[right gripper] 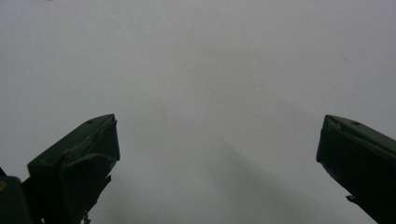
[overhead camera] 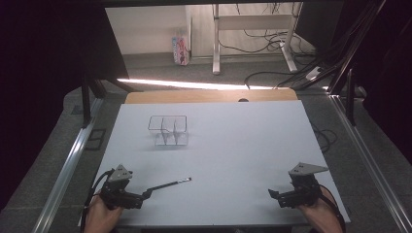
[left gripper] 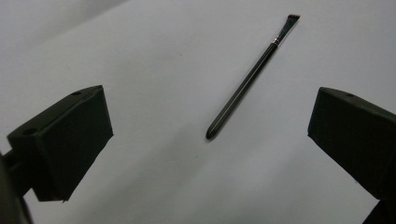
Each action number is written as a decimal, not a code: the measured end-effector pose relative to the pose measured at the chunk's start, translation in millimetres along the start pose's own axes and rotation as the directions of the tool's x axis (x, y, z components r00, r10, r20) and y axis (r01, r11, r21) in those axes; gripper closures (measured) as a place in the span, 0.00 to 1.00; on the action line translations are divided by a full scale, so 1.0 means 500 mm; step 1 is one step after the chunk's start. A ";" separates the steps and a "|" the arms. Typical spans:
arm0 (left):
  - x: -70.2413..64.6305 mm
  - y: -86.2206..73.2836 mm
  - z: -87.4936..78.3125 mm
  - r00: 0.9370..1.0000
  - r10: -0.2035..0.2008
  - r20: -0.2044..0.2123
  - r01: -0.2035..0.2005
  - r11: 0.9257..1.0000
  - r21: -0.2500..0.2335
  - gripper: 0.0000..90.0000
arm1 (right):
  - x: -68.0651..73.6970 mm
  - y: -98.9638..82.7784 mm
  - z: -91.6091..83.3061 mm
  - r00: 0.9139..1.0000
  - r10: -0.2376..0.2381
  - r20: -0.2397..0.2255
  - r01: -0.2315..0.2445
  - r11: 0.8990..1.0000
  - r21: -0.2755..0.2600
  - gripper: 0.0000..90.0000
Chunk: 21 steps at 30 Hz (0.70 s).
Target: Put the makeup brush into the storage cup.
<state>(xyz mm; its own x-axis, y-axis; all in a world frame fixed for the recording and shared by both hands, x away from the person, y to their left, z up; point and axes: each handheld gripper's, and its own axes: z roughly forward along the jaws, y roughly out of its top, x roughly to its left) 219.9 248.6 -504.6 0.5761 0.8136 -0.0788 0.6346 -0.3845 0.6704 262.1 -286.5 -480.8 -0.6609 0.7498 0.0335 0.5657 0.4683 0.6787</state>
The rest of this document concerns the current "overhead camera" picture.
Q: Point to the black metal stand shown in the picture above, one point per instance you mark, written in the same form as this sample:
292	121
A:
350	97
86	100

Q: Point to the person's left hand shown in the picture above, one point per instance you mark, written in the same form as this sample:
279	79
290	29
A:
102	218

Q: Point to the white desk frame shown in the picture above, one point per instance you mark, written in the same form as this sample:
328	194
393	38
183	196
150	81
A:
252	22

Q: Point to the white table cover sheet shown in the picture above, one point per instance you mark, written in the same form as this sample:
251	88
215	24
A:
226	145

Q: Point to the person's right hand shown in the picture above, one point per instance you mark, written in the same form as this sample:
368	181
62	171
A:
319	215

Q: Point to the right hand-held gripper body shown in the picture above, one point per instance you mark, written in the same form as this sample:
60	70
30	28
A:
301	191

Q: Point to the white power strip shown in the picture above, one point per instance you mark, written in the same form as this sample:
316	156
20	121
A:
313	73

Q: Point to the clear plastic divided organizer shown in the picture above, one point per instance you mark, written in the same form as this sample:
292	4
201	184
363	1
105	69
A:
168	131

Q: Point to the black pen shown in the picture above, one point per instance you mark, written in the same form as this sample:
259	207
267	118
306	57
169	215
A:
170	184

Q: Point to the black rectangular floor frame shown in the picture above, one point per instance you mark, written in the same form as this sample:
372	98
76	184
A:
95	139

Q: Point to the aluminium floor rail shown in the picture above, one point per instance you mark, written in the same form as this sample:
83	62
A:
64	174
369	161

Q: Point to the colourful printed box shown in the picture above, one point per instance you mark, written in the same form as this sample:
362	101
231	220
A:
180	50

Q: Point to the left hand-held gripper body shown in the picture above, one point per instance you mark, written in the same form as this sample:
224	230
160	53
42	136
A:
120	194

